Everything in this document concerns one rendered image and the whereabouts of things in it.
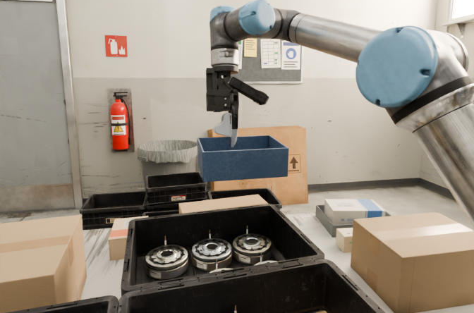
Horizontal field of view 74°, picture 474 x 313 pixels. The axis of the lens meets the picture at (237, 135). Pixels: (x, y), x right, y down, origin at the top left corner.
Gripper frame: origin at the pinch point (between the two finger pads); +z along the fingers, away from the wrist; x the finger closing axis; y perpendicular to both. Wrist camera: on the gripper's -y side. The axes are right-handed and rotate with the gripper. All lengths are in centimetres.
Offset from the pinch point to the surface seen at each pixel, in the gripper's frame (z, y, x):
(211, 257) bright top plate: 27.2, 7.5, 9.0
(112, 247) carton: 34, 38, -22
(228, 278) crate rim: 23.0, 5.6, 28.3
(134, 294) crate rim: 23.2, 21.8, 30.3
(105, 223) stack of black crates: 57, 67, -126
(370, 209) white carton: 29, -57, -28
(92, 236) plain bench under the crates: 37, 50, -41
